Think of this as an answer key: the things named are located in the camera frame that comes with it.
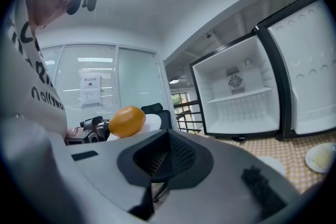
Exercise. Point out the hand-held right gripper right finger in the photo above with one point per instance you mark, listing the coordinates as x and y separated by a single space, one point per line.
183 154

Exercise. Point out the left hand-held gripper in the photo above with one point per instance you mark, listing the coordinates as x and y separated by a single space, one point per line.
89 131

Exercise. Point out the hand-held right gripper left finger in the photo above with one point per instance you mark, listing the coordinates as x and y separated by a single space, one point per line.
147 160

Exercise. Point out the white round plate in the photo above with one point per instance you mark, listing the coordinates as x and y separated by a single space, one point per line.
153 123

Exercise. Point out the orange fruit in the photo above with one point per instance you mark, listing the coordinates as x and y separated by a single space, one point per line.
127 122

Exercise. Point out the mini fridge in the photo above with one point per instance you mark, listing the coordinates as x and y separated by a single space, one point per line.
241 102

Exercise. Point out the black metal railing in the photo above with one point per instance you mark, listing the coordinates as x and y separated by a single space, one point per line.
189 118

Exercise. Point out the white paper notice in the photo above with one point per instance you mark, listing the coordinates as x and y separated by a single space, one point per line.
90 90

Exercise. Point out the black office chair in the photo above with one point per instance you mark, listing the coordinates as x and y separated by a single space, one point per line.
164 118

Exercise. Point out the round pendant lamp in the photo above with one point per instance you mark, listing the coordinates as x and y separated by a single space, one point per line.
173 81

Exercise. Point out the person's white printed shirt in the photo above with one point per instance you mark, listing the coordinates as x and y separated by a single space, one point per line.
29 81

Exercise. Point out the white plate with yellow food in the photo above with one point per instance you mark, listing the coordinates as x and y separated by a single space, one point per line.
274 165

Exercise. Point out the person's head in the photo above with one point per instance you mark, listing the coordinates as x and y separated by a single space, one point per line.
50 5

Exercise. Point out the window with dark frame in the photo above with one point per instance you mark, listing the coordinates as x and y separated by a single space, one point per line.
179 102

